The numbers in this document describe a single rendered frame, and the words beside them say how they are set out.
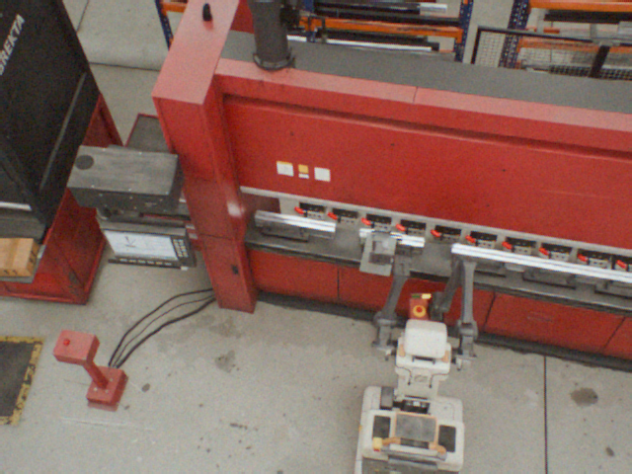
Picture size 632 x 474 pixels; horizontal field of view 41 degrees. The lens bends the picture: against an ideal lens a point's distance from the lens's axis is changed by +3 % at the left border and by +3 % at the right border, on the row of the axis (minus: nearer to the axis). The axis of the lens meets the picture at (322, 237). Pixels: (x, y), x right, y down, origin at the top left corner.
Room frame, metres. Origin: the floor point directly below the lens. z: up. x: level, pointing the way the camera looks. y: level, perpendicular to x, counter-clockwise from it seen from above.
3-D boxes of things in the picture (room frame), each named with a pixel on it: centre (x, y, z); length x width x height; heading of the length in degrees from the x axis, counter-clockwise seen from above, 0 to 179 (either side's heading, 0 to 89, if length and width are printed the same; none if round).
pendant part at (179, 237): (2.29, 0.92, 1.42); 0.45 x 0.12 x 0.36; 81
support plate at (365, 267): (2.36, -0.33, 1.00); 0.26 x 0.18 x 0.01; 165
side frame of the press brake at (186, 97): (2.92, 0.53, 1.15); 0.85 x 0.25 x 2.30; 165
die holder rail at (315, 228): (2.65, 0.16, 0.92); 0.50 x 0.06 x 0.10; 75
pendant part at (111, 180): (2.39, 0.96, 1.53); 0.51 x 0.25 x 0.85; 81
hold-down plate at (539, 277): (2.19, -1.32, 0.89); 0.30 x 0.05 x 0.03; 75
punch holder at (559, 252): (2.25, -1.31, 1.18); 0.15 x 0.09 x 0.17; 75
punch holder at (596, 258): (2.20, -1.50, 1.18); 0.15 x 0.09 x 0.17; 75
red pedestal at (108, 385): (1.99, 1.48, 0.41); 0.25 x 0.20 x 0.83; 165
